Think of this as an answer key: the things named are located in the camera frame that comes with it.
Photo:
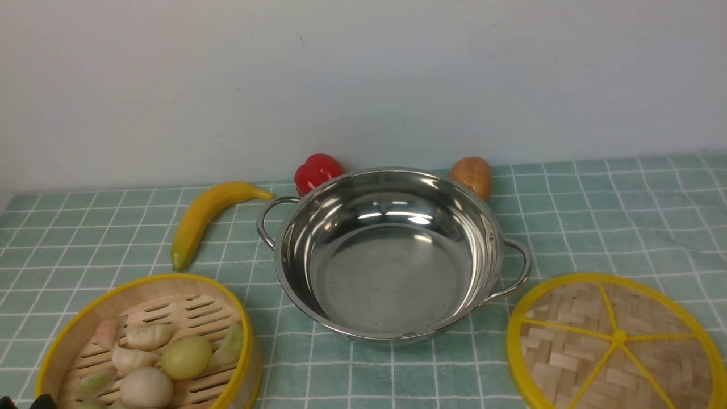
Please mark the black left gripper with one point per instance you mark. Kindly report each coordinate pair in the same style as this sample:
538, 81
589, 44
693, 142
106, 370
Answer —
43, 401

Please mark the woven bamboo steamer lid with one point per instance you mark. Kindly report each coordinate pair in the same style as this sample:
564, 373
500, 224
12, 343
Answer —
593, 340

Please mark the stainless steel pot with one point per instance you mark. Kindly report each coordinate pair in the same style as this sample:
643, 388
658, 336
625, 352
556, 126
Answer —
391, 254

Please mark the pale green dumpling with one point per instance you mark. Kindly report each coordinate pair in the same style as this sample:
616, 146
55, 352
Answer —
95, 384

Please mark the white pleated dumpling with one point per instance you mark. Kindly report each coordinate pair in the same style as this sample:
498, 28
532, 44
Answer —
148, 338
128, 360

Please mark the pink-tinted dumpling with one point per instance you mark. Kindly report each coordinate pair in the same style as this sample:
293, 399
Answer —
108, 333

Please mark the white round bun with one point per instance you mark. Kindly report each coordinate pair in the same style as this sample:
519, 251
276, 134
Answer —
146, 387

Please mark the green round bun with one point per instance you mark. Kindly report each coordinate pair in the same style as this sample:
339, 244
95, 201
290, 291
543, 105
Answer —
186, 358

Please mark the green leaf dumpling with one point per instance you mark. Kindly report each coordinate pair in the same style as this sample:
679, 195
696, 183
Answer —
230, 348

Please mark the yellow banana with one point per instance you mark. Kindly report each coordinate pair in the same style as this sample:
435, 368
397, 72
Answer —
202, 211

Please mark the red bell pepper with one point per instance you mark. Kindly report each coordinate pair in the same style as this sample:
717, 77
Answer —
315, 171

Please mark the brown potato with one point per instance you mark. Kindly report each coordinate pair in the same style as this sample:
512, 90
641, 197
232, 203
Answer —
475, 173

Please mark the green checkered tablecloth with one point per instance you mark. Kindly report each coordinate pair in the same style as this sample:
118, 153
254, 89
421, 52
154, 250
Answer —
658, 219

